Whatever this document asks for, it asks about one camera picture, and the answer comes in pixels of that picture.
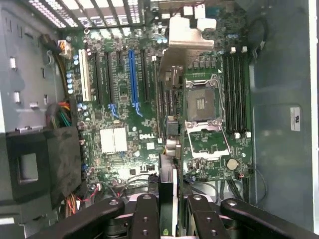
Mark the coin cell battery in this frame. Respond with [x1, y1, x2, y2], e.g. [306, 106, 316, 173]
[226, 158, 239, 171]

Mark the silver socket cover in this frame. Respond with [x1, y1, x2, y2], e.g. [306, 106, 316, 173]
[185, 123, 231, 160]

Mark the silver chipset heatsink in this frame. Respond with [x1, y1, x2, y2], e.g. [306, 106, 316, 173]
[99, 127, 128, 154]

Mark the green Dell motherboard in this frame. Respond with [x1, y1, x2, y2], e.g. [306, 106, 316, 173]
[57, 27, 254, 197]

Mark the black plastic cover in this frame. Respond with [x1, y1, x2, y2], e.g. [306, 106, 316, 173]
[0, 125, 87, 210]

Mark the socket locking lever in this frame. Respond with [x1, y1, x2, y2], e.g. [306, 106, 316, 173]
[216, 73, 232, 152]

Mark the CPU socket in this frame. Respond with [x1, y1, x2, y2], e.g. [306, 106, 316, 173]
[185, 74, 226, 125]

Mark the RAM slot with black latches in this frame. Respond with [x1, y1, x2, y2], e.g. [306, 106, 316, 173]
[223, 53, 232, 135]
[235, 53, 246, 135]

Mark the RAM slot with white latches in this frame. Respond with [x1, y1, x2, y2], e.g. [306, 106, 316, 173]
[240, 46, 252, 139]
[228, 46, 240, 139]

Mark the white label in case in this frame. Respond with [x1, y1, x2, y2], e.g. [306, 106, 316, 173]
[290, 107, 302, 132]

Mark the long black expansion slot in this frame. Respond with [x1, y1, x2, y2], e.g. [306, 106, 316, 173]
[92, 51, 104, 105]
[140, 49, 151, 103]
[104, 51, 118, 118]

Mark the blue expansion slot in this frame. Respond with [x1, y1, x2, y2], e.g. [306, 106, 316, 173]
[128, 49, 144, 118]

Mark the white expansion slot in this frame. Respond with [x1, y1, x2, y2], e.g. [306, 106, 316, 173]
[78, 48, 92, 102]

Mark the black and grey PC case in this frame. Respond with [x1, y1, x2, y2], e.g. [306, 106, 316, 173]
[0, 0, 319, 239]

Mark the white power connector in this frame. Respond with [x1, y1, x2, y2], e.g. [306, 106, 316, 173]
[57, 39, 72, 59]

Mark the red and orange wire bundle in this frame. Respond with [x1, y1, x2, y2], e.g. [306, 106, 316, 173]
[63, 184, 103, 217]

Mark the multicolour wire bundle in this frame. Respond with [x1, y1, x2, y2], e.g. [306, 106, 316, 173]
[46, 99, 74, 129]

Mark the yellow and black wire bundle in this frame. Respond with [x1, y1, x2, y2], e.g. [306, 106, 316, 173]
[39, 33, 72, 99]

